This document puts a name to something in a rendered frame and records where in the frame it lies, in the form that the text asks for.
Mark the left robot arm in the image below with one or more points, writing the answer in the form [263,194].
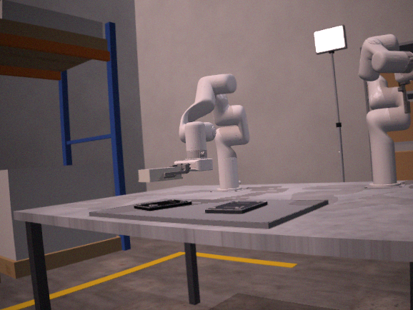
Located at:
[386,103]

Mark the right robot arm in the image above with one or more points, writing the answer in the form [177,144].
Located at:
[211,97]

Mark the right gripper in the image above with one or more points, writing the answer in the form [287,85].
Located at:
[197,164]

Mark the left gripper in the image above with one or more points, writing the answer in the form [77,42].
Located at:
[404,79]

